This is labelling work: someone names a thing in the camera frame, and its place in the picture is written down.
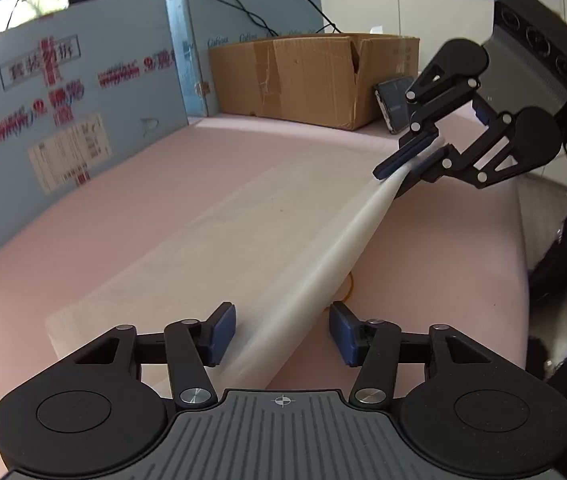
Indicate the white cloth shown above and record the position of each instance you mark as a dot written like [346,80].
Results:
[313,270]

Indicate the brown cardboard box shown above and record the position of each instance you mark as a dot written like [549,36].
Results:
[288,80]

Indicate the plain blue cardboard box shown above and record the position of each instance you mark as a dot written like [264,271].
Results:
[263,10]

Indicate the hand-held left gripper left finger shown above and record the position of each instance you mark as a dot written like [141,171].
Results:
[224,332]

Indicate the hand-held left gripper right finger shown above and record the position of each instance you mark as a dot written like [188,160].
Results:
[341,332]

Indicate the dark phone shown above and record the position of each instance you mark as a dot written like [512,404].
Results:
[393,102]

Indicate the orange rubber band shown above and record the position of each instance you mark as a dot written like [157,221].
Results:
[350,285]

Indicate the large blue printed cardboard box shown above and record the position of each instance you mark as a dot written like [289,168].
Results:
[113,125]

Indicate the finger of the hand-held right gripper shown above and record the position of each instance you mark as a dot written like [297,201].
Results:
[408,155]
[436,167]

